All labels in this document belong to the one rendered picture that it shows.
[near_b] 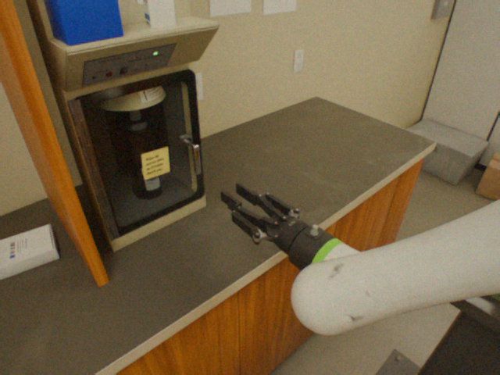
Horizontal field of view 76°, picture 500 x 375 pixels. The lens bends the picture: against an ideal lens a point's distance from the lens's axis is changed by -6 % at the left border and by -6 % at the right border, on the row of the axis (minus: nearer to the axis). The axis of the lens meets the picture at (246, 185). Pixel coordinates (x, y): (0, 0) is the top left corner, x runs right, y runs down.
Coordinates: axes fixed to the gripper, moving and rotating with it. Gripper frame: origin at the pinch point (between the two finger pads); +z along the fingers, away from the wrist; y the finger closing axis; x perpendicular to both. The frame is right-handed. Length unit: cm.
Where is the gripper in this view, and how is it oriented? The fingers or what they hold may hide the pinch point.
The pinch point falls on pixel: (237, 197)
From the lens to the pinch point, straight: 81.0
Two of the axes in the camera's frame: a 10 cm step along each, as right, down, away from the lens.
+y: -7.6, 3.7, -5.3
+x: 0.0, 8.2, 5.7
